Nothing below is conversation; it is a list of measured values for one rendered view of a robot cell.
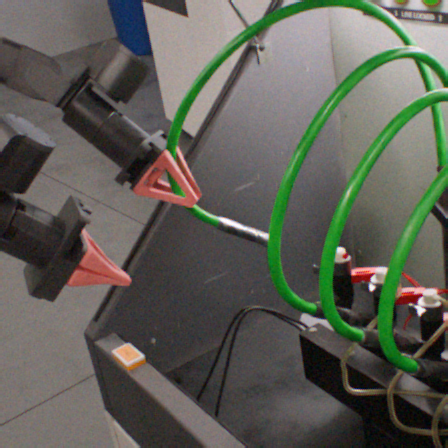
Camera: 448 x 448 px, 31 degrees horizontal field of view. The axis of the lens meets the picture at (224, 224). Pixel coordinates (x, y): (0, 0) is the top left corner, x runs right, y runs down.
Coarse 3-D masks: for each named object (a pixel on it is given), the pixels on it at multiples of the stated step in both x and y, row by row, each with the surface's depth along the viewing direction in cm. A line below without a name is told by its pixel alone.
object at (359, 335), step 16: (432, 96) 84; (400, 112) 83; (416, 112) 83; (384, 128) 82; (400, 128) 82; (384, 144) 82; (368, 160) 81; (352, 176) 82; (352, 192) 81; (336, 224) 82; (336, 240) 82; (320, 272) 83; (320, 288) 84; (336, 320) 85; (352, 336) 87; (368, 336) 89; (400, 336) 93; (400, 352) 94
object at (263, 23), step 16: (304, 0) 100; (320, 0) 100; (336, 0) 100; (352, 0) 101; (272, 16) 99; (288, 16) 100; (384, 16) 102; (256, 32) 100; (400, 32) 103; (224, 48) 100; (208, 64) 100; (416, 64) 106; (432, 80) 107; (192, 96) 101; (176, 112) 102; (432, 112) 109; (176, 128) 103; (176, 144) 104; (176, 192) 106; (192, 208) 107
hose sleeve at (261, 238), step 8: (224, 224) 109; (232, 224) 110; (240, 224) 110; (232, 232) 110; (240, 232) 110; (248, 232) 110; (256, 232) 111; (264, 232) 112; (248, 240) 111; (256, 240) 111; (264, 240) 111
